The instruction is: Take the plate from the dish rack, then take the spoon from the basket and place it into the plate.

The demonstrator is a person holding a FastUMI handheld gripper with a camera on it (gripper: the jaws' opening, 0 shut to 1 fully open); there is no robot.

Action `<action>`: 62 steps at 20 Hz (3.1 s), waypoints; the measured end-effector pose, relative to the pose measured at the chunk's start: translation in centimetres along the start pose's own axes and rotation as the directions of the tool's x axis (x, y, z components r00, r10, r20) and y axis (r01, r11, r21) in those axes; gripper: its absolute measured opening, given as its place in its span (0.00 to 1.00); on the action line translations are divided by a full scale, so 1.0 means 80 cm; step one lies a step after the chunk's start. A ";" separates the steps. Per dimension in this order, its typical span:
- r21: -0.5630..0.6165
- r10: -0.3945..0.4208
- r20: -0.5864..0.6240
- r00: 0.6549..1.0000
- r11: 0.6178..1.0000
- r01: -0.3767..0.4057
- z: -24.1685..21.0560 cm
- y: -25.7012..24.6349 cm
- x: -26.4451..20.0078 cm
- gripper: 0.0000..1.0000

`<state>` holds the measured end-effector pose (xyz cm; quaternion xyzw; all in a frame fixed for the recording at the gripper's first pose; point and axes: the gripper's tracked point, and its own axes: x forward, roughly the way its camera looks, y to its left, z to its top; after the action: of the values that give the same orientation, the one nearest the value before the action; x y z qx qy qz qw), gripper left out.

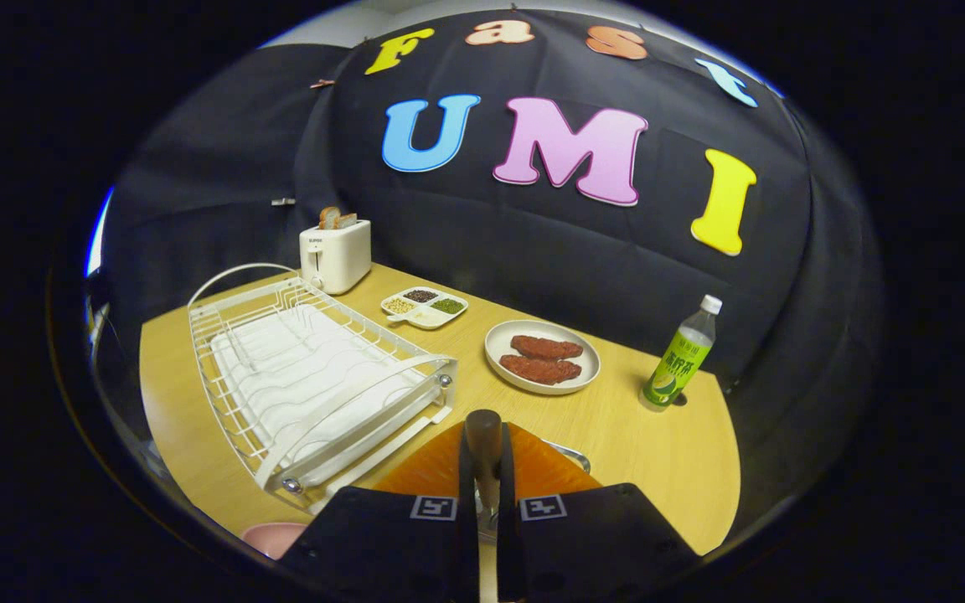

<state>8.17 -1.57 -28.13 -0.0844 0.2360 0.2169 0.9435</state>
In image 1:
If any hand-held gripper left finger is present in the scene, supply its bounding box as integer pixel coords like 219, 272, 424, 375
281, 421, 481, 603

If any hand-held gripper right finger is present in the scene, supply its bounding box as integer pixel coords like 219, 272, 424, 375
495, 421, 701, 602

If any metal spoon with dark handle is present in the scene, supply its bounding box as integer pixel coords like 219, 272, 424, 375
464, 410, 503, 541

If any pink plate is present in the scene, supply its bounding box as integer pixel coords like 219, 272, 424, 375
241, 522, 309, 560

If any white wire dish rack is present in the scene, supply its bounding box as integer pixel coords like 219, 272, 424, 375
188, 263, 459, 513

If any white round plate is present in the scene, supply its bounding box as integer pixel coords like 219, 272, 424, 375
484, 319, 601, 396

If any red meat piece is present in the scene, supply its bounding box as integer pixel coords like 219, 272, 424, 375
499, 354, 582, 386
510, 335, 584, 361

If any green drink bottle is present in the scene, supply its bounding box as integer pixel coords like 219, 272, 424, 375
642, 294, 724, 409

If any white divided tray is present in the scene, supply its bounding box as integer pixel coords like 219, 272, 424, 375
380, 286, 469, 330

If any white toaster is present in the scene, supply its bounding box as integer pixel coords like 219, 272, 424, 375
299, 219, 372, 296

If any black backdrop cloth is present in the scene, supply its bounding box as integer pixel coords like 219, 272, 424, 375
101, 8, 881, 537

